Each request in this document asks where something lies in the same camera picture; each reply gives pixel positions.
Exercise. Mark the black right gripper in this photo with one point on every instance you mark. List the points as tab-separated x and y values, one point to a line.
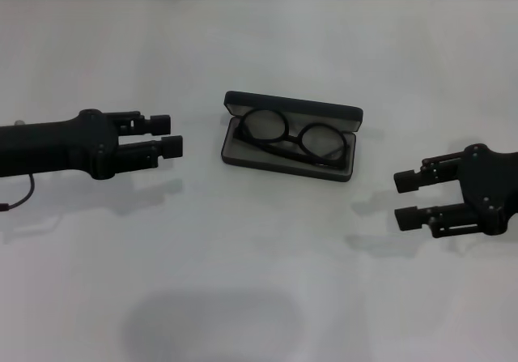
493	184

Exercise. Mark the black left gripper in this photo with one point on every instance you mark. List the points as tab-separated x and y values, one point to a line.
60	147

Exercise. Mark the black round glasses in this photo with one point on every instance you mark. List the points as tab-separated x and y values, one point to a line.
293	139

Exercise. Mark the black glasses case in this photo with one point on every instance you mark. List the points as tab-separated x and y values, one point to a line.
291	102

